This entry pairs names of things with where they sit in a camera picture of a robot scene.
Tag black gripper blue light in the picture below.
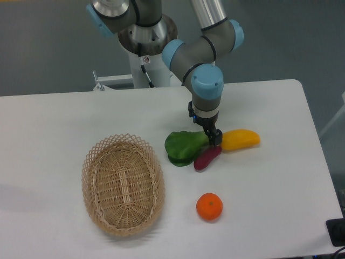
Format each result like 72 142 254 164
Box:
188 101 223 146

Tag green bok choy vegetable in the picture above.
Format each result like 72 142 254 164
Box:
164 131 209 167

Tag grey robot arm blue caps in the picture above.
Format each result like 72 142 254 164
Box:
86 1 244 146

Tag purple sweet potato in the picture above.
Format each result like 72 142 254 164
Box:
194 146 222 171

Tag yellow mango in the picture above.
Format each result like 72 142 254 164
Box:
220 129 261 151

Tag orange tangerine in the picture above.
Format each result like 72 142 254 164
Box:
196 193 223 221

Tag woven wicker basket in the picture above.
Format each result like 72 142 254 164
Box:
81 134 165 237

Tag black device at table edge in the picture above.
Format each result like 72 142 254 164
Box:
326 218 344 247

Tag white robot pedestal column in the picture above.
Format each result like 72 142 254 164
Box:
127 51 170 89

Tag black cable on pedestal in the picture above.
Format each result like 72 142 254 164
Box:
137 42 155 88

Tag white metal base frame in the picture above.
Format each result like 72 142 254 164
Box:
92 70 182 91

